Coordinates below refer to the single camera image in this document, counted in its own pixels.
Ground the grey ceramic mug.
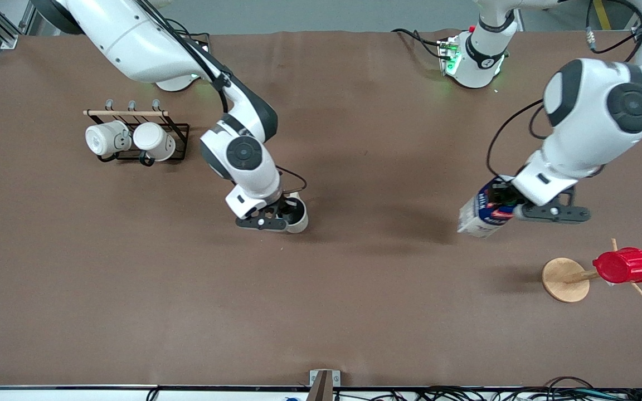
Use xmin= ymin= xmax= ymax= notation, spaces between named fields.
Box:
xmin=276 ymin=192 xmax=309 ymax=234

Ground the blue white milk carton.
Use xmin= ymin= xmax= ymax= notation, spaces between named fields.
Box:
xmin=457 ymin=177 xmax=522 ymax=239

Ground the red plastic cup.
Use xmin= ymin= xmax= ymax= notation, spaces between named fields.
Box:
xmin=592 ymin=247 xmax=642 ymax=285

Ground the wooden mug tree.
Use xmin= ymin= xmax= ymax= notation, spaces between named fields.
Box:
xmin=542 ymin=238 xmax=642 ymax=304

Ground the plain white mug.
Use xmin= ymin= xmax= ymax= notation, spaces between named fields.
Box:
xmin=133 ymin=122 xmax=177 ymax=167

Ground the white mug with printed base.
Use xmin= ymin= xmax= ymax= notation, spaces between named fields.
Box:
xmin=85 ymin=120 xmax=132 ymax=158

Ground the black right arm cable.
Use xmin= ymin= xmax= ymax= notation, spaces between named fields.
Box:
xmin=132 ymin=0 xmax=308 ymax=194

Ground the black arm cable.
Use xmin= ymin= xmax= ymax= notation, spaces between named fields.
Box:
xmin=132 ymin=0 xmax=308 ymax=194
xmin=485 ymin=99 xmax=548 ymax=180

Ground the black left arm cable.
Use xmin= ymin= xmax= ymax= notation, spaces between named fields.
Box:
xmin=485 ymin=99 xmax=548 ymax=180

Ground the black wire mug rack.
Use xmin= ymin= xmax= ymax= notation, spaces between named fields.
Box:
xmin=83 ymin=99 xmax=191 ymax=167

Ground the black base power cable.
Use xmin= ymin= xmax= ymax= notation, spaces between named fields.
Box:
xmin=391 ymin=28 xmax=451 ymax=60

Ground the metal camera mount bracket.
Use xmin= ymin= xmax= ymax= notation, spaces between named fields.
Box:
xmin=306 ymin=369 xmax=342 ymax=401

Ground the black cable bundle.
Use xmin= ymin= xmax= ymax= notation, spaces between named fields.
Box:
xmin=332 ymin=376 xmax=642 ymax=401

